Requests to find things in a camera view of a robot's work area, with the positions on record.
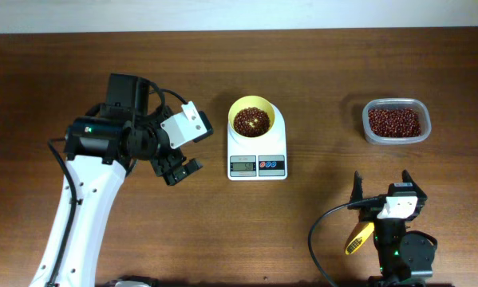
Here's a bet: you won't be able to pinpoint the yellow measuring scoop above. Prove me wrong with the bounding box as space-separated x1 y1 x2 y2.
344 222 374 255

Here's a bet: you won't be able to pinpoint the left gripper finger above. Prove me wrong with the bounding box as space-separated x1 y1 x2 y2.
184 158 203 172
163 166 190 186

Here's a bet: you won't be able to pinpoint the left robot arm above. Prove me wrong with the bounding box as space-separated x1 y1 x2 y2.
31 73 213 286

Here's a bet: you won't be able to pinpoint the right black cable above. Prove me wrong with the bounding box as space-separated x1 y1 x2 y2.
306 195 387 287

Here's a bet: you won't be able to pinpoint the red beans in bowl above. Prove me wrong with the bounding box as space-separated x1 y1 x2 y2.
233 107 271 137

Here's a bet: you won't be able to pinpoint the pale yellow bowl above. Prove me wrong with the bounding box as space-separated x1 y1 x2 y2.
228 96 276 140

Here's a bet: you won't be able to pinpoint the red beans in container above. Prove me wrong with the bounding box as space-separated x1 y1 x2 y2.
367 108 421 138

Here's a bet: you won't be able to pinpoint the clear plastic container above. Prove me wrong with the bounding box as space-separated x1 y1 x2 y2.
362 98 432 145

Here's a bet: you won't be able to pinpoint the left black cable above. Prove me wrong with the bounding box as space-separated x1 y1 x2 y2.
46 81 190 287

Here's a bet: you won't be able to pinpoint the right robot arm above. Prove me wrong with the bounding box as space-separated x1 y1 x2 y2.
344 171 438 286

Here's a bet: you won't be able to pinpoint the white digital kitchen scale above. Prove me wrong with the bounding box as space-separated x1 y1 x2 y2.
227 105 288 181

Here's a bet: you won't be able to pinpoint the black cable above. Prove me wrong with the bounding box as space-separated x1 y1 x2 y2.
46 81 190 287
306 195 387 287

